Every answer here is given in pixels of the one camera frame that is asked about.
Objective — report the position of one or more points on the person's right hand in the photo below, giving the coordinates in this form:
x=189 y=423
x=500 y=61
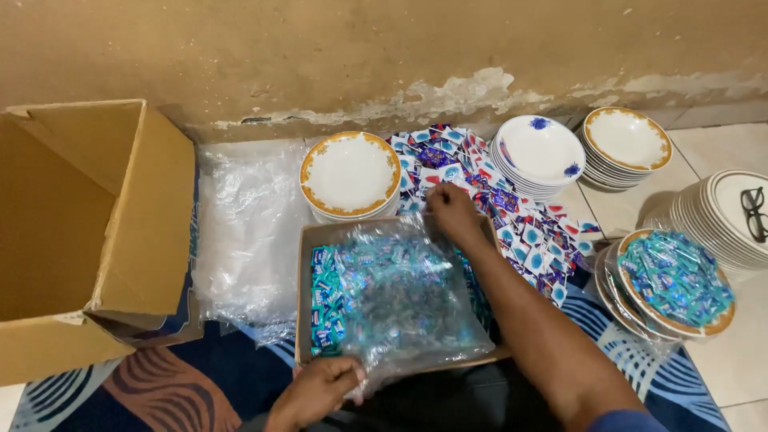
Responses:
x=459 y=216

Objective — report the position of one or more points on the person's left hand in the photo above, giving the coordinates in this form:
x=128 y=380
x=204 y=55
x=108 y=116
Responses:
x=312 y=396

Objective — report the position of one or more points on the person's left fingers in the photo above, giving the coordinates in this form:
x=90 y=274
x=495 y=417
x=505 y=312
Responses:
x=351 y=378

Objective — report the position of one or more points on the person's right fingers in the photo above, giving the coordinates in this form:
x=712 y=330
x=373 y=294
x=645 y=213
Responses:
x=439 y=195

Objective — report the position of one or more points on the clear plastic bag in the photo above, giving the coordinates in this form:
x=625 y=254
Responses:
x=408 y=300

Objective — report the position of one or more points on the heap of teal candy packets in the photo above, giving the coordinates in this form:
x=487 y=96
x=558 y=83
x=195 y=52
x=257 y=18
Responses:
x=325 y=300

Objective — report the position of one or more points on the person's dark trousers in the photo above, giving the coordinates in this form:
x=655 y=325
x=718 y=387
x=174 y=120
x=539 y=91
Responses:
x=432 y=402

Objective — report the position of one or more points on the stack of gold-rimmed white plates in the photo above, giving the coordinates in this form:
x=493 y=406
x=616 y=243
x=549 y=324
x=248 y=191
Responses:
x=351 y=173
x=627 y=139

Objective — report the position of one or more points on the pile of blue red candy packets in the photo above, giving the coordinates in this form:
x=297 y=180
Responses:
x=528 y=234

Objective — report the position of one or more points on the shallow cardboard tray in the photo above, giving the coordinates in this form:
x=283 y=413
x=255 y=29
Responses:
x=305 y=282

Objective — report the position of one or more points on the stack of blue-flower white plates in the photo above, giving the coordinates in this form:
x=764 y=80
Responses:
x=540 y=150

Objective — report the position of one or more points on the heap of clear plastic bags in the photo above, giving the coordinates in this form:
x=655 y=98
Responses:
x=252 y=240

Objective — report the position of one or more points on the blue brown patterned mat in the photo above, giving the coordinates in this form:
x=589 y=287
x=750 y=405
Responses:
x=180 y=390

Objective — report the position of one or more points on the stack of plastic-wrapped gold-rimmed plates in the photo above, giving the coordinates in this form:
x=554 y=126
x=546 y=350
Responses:
x=606 y=300

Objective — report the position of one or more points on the plastic-wrapped plate of teal candies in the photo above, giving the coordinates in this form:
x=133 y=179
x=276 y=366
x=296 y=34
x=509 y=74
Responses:
x=675 y=279

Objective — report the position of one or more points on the stack of dark-lined white plates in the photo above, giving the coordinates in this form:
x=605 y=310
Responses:
x=714 y=228

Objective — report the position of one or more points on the person's blue sleeve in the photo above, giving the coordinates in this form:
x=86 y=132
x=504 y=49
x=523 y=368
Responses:
x=627 y=422

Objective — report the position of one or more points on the large open cardboard box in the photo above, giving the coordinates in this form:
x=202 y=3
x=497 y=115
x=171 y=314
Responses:
x=72 y=240

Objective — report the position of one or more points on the black eyeglasses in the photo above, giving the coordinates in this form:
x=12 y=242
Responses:
x=753 y=213

